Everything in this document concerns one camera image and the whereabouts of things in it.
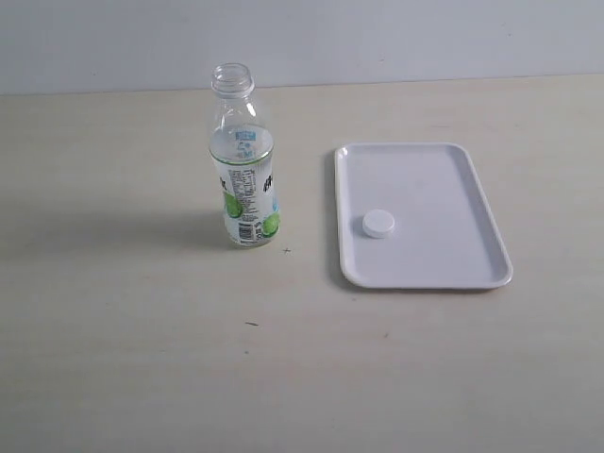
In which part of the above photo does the white rectangular plastic tray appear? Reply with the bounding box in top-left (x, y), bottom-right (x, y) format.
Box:
top-left (334, 143), bottom-right (513, 291)

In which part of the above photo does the clear plastic drink bottle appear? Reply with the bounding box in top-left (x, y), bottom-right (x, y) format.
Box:
top-left (209, 62), bottom-right (280, 247)

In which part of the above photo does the white bottle cap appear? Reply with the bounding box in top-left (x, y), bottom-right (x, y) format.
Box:
top-left (361, 209), bottom-right (395, 239)

